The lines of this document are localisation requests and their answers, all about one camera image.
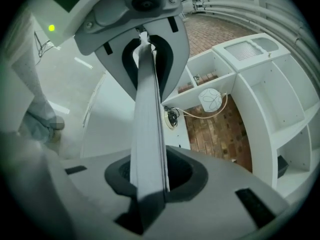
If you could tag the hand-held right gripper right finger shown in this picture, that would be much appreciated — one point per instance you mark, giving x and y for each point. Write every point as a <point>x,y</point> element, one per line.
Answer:
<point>212,209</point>

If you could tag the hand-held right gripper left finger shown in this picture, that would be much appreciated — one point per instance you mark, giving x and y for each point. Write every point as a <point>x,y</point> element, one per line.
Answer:
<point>95,196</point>

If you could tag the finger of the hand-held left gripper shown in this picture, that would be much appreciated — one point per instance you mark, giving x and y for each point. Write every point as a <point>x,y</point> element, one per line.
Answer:
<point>180,46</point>
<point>112,61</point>

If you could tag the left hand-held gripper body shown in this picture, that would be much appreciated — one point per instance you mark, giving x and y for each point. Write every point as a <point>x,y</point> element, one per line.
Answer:
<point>112,16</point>

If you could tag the white shelf unit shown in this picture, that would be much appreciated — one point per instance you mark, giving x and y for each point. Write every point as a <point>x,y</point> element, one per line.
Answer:
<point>275,91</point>

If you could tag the white globe table lamp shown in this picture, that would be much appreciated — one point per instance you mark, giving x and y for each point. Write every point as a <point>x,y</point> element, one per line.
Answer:
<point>210,100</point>

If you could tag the black stitched box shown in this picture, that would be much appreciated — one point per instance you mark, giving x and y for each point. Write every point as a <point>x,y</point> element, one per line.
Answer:
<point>282,166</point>

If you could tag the row of white ceiling pipes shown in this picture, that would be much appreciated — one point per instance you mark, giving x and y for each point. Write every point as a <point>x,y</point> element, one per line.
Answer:
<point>262,11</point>

